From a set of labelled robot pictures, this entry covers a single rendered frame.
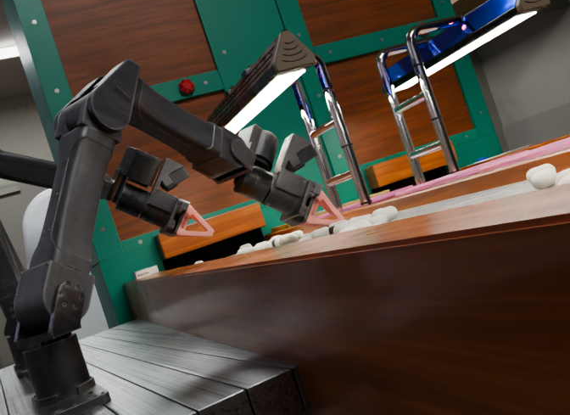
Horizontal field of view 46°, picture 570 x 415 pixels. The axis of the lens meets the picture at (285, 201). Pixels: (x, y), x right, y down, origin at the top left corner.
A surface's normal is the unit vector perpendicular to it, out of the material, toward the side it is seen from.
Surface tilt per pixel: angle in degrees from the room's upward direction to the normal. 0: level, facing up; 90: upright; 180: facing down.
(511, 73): 90
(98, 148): 104
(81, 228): 89
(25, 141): 90
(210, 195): 90
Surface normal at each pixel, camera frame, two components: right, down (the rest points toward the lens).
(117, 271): 0.33, -0.13
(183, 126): 0.75, -0.22
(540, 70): -0.86, 0.28
